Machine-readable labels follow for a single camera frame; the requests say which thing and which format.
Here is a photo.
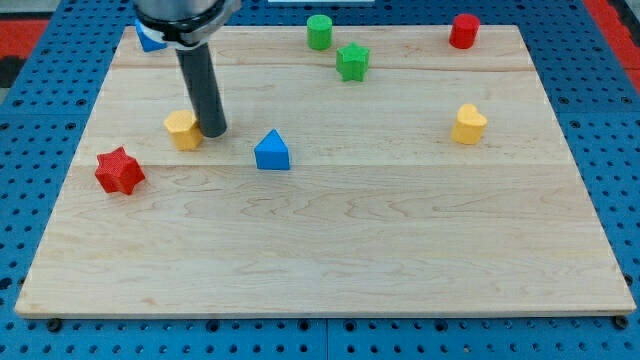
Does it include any yellow heart block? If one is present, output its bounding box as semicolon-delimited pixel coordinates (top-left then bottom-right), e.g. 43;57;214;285
450;104;488;145

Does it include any red cylinder block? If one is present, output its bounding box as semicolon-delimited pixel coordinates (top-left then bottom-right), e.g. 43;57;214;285
449;13;481;49

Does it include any red star block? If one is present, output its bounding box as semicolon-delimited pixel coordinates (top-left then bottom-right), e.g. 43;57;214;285
95;146;146;195

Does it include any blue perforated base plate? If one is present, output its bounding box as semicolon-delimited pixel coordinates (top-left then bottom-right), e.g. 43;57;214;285
1;0;639;359

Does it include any light wooden board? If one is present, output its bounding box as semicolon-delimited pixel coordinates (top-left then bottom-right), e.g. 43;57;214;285
15;25;636;319

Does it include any blue cube block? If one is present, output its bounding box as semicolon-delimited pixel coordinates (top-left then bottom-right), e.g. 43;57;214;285
135;19;167;52

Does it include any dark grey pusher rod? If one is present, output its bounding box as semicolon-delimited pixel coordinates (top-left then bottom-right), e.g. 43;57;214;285
176;44;227;138

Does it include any green cylinder block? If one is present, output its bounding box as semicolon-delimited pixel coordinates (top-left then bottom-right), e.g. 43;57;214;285
306;14;333;50

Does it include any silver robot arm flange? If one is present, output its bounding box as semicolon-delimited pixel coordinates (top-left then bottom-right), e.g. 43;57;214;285
133;0;242;49

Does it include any yellow hexagon block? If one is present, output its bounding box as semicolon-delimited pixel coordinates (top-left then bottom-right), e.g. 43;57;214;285
163;110;203;151

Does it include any blue triangle block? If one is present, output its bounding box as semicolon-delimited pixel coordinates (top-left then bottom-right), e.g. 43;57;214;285
254;129;290;170

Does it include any green star block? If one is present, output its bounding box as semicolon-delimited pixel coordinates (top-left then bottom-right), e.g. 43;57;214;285
336;42;370;82

